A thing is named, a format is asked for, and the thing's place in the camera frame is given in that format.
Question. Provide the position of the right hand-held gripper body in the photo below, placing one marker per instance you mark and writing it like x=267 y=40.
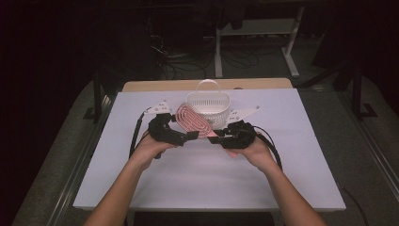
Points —
x=238 y=136

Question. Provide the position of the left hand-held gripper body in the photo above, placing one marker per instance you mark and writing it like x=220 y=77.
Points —
x=163 y=130

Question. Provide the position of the pink hairbrush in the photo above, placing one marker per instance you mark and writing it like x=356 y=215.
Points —
x=194 y=121

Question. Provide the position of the white ribbed plastic basket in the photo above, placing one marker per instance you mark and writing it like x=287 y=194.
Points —
x=208 y=105

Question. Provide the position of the person's right hand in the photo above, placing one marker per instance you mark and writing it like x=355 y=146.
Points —
x=254 y=153

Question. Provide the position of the person's left hand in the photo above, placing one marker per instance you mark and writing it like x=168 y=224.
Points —
x=150 y=150

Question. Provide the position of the wooden table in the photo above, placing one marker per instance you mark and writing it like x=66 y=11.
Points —
x=175 y=84

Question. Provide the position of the black metal stand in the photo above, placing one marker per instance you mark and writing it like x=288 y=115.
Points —
x=97 y=100
x=359 y=94

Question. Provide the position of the metal floor rail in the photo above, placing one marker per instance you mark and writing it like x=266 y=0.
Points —
x=381 y=163
x=78 y=169

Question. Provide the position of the white metal desk frame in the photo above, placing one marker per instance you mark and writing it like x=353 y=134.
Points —
x=257 y=26

